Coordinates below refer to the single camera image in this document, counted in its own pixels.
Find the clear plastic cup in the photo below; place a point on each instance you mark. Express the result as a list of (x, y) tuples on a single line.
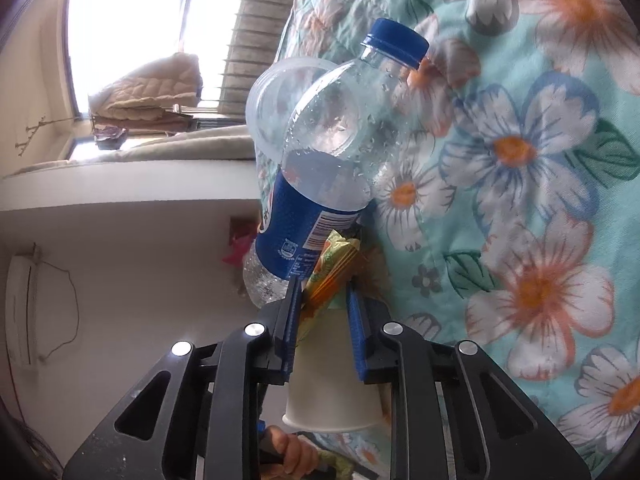
[(267, 100)]

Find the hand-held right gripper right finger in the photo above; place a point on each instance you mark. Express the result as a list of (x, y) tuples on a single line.
[(357, 330)]

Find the beige rolled mat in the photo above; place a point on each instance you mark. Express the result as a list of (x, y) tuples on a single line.
[(175, 147)]

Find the person's left hand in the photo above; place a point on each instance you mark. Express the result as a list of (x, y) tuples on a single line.
[(295, 452)]

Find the dry branch decoration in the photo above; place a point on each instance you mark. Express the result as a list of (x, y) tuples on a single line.
[(35, 132)]

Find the plastic bottle with blue label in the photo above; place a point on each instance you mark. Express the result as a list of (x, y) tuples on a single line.
[(320, 160)]

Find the beige puffer jacket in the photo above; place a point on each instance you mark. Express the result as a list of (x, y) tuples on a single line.
[(150, 90)]

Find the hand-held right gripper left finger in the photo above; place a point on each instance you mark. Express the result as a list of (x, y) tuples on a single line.
[(295, 330)]

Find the red wall decoration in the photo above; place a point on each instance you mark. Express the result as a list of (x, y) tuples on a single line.
[(237, 255)]

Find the white paper cup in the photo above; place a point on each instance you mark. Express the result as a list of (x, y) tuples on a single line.
[(327, 385)]

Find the floral teal blanket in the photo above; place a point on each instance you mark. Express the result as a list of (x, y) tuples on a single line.
[(500, 210)]

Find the metal window railing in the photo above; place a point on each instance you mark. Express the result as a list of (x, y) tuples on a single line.
[(250, 60)]

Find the yellow green snack wrapper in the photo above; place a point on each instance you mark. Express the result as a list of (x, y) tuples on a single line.
[(330, 265)]

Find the white air conditioner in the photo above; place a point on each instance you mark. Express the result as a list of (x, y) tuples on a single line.
[(20, 310)]

